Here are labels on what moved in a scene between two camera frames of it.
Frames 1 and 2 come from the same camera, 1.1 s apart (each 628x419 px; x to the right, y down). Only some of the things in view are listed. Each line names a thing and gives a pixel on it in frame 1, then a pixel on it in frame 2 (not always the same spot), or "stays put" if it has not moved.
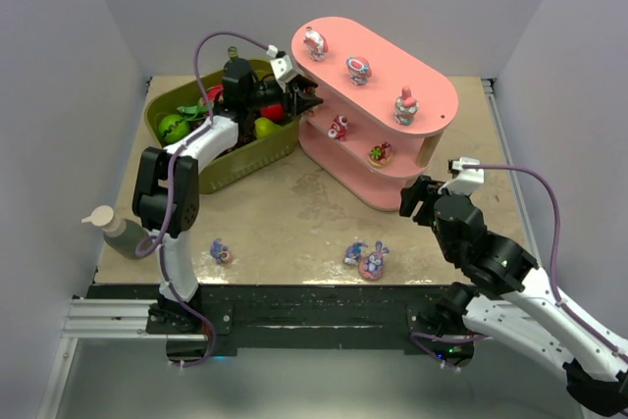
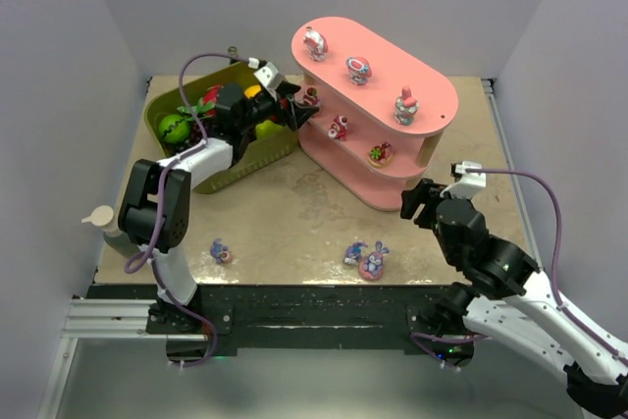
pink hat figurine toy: [406, 106] stays put
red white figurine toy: [338, 128] stays put
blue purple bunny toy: [352, 254] stays put
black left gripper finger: [303, 103] → [297, 115]
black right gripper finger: [410, 196] stays put
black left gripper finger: [301, 82] → [287, 87]
